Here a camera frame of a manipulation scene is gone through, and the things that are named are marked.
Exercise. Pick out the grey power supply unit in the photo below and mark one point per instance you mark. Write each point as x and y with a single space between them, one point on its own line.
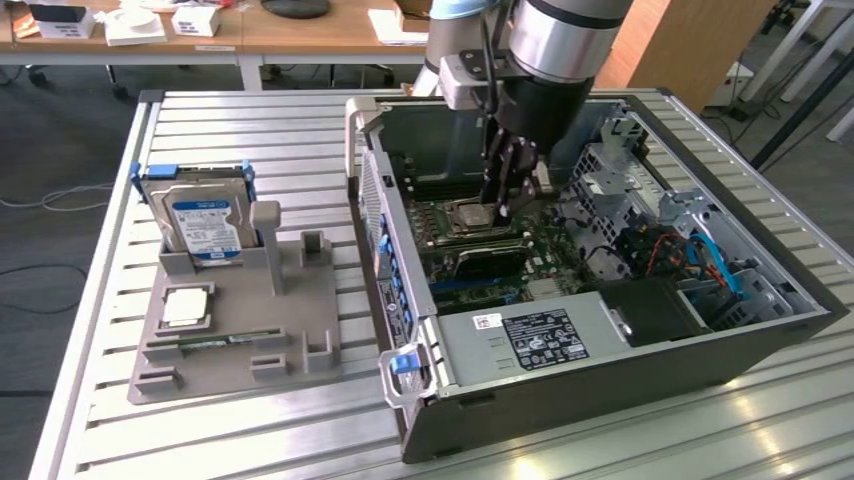
480 350

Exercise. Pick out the white box black lid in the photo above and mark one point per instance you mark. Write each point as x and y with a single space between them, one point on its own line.
62 25

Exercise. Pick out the hard disk in blue caddy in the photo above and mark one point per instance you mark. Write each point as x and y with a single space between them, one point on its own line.
200 220

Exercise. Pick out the small white printed box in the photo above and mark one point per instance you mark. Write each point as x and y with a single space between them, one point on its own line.
194 22

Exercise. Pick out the black round stand base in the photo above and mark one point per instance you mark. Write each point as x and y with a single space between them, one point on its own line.
296 7

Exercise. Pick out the white round-topped box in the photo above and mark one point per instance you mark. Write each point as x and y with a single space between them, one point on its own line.
133 30

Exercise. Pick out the perforated metal drive cage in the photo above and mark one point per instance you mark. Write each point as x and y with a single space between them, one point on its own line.
600 185

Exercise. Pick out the silver finned heatsink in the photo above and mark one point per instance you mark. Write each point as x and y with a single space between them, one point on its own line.
548 290

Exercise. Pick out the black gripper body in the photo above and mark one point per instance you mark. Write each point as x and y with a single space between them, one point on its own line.
543 110

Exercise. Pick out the white table frame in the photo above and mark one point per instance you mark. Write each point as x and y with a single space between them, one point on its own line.
794 50

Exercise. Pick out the white floor device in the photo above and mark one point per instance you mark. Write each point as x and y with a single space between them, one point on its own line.
729 82

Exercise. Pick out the black fan shroud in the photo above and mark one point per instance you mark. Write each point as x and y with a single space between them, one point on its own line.
649 310

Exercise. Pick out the blue expansion slot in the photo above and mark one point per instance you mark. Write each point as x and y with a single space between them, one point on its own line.
460 288

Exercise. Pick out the open black PC case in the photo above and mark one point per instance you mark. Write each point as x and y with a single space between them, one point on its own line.
600 400

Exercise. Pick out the black slanted pole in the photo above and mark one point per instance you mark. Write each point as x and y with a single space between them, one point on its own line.
800 100

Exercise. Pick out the blue plastic case latch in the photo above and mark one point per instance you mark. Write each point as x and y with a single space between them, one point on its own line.
401 364

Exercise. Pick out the metal disk bay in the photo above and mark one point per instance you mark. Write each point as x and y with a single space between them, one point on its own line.
753 300

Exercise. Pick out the green RAM stick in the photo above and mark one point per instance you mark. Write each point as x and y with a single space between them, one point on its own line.
213 338

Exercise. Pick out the black Nvidia graphics card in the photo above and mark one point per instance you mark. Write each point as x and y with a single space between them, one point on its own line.
493 265

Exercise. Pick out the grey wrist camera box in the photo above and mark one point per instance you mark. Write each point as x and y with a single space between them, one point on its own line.
456 80

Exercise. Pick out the white paper stack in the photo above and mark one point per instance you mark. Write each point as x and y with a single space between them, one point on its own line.
396 32

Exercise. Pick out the wooden cabinet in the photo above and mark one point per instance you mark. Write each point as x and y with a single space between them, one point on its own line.
700 50

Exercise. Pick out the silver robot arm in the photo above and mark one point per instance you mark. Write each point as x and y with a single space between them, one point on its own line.
567 40

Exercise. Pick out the grey plastic parts rack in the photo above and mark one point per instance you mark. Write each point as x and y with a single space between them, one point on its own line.
300 300

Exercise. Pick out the green Dell motherboard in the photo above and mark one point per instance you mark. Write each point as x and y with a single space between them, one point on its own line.
560 240

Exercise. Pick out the wooden desk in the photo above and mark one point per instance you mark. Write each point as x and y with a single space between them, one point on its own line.
100 50
320 35

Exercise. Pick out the silver CPU chip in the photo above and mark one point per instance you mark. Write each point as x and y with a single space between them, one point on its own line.
185 307

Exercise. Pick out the metal CPU socket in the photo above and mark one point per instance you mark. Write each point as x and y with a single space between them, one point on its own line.
473 217

